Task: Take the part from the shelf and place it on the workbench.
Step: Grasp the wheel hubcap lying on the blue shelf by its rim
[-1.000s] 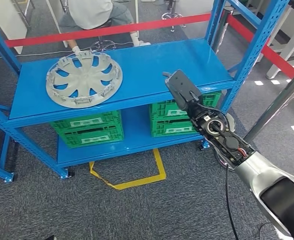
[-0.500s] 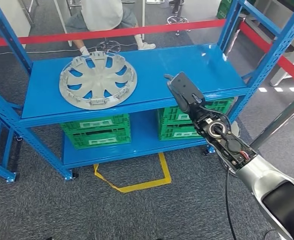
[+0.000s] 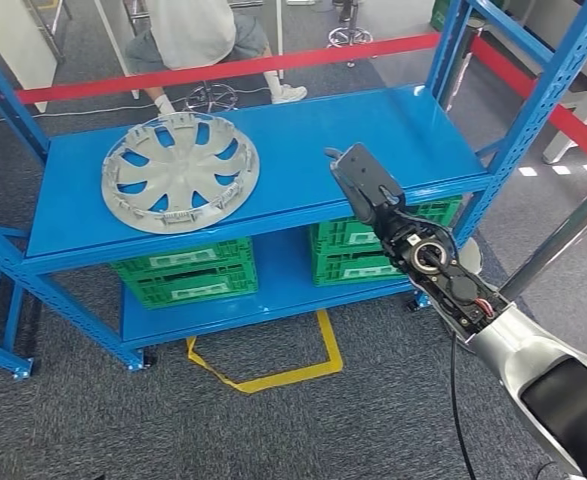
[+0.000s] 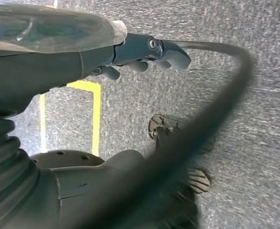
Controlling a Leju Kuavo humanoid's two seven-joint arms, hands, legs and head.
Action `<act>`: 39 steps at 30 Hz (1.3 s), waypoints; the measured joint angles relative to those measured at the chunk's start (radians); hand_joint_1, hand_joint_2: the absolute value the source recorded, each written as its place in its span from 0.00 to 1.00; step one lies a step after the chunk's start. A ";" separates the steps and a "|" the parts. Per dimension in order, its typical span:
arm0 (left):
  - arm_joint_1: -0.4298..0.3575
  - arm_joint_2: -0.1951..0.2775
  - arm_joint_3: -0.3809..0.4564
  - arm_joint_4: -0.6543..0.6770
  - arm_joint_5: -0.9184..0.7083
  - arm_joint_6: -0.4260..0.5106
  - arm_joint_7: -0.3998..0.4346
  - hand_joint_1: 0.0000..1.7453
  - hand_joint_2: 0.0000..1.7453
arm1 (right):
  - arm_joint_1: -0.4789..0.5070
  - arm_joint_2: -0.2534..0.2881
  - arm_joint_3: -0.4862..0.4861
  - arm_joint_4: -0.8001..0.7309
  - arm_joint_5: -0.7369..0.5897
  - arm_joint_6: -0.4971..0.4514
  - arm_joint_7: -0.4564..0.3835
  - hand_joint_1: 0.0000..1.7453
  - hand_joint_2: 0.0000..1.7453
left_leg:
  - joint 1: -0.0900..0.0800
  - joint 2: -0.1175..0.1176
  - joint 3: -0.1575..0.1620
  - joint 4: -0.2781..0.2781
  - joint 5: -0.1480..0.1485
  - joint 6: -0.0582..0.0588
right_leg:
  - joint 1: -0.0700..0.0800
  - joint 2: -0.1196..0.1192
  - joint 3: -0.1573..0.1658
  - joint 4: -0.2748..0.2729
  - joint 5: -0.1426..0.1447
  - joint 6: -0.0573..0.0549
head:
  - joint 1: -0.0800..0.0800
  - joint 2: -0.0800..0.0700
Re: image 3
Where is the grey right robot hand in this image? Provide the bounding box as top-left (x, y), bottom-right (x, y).
top-left (325, 142), bottom-right (407, 227)

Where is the chrome stanchion post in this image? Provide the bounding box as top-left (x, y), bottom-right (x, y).
top-left (452, 173), bottom-right (587, 303)

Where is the black round stool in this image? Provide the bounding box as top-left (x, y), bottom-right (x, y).
top-left (183, 80), bottom-right (240, 115)

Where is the person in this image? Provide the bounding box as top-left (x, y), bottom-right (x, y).
top-left (125, 0), bottom-right (308, 117)

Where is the white cabinet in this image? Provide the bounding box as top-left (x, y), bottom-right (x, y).
top-left (0, 0), bottom-right (60, 114)

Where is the chrome base stool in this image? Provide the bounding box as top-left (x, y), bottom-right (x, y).
top-left (326, 0), bottom-right (375, 68)

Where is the red barrier belt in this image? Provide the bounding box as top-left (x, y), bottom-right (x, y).
top-left (0, 31), bottom-right (442, 112)
top-left (470, 36), bottom-right (587, 172)

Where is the dark metal stanchion post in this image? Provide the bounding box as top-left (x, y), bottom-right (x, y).
top-left (442, 16), bottom-right (485, 113)

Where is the white table frame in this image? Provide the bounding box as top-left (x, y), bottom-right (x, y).
top-left (543, 69), bottom-right (587, 167)

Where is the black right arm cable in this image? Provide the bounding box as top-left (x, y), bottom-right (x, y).
top-left (449, 331), bottom-right (476, 480)

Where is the grey plastic wheel hubcap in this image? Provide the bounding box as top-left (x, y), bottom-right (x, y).
top-left (101, 111), bottom-right (261, 235)

